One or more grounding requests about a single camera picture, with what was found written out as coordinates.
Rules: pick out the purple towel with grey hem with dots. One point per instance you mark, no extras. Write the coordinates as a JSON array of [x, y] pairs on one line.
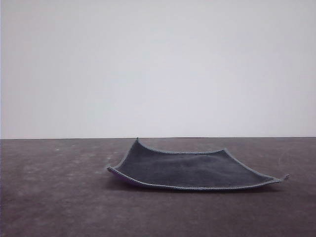
[[192, 170]]

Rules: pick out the grey table cloth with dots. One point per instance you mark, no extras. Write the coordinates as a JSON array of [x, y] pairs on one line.
[[61, 205]]

